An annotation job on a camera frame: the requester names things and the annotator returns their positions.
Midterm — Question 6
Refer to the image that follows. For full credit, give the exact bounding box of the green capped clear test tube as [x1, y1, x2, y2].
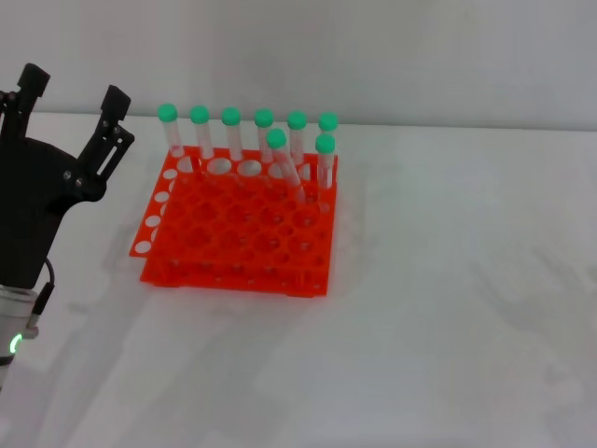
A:
[188, 105, 215, 160]
[318, 112, 340, 141]
[220, 106, 244, 161]
[286, 110, 308, 165]
[314, 133, 338, 211]
[266, 129, 309, 206]
[157, 103, 186, 159]
[254, 107, 275, 162]

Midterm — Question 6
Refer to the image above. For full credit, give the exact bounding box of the orange test tube rack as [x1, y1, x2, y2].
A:
[129, 145, 340, 300]

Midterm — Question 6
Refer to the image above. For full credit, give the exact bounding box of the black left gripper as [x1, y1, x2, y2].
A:
[0, 62, 136, 292]

